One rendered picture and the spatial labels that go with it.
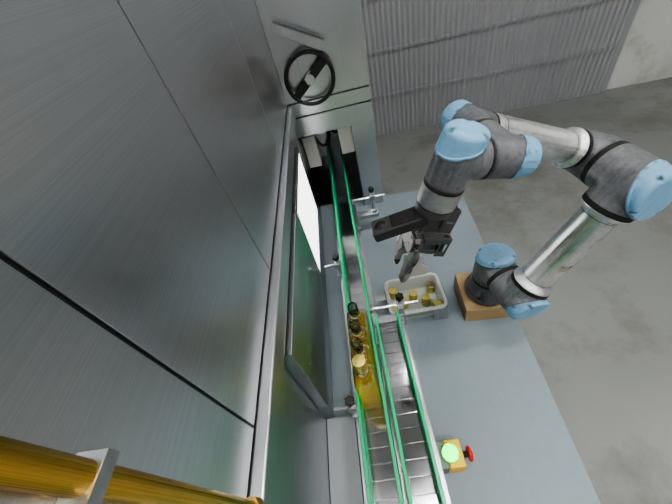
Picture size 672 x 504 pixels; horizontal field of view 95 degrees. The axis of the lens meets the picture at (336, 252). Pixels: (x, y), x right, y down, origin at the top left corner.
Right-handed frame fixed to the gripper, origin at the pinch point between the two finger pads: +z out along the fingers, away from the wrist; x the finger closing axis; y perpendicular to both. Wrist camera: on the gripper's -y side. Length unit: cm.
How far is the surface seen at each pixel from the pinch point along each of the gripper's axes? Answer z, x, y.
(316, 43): -23, 92, -18
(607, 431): 95, -20, 126
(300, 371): 14.5, -18.1, -22.8
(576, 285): 87, 61, 159
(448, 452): 41, -32, 19
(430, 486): 40, -39, 11
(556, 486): 42, -41, 47
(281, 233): 0.5, 11.7, -28.0
